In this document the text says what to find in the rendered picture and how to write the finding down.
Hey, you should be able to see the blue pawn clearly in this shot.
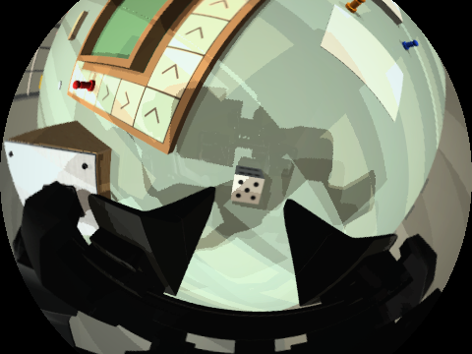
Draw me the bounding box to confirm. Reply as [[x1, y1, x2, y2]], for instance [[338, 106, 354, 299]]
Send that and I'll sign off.
[[402, 39, 418, 51]]

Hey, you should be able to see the orange pawn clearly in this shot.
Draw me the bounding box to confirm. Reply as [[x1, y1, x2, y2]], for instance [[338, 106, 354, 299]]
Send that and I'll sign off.
[[346, 0, 366, 13]]

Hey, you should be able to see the red pawn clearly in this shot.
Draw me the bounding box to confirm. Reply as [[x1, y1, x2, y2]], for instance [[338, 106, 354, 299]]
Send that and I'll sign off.
[[74, 80, 95, 91]]

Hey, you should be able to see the white die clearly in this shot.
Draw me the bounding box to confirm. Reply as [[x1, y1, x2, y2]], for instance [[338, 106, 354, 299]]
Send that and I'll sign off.
[[231, 165, 265, 205]]

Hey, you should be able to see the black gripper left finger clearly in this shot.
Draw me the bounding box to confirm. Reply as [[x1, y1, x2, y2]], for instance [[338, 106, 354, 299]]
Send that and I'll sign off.
[[88, 186, 215, 296]]

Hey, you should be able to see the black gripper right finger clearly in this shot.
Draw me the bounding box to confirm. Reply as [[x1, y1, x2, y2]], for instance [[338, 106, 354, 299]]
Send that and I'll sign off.
[[283, 200, 397, 307]]

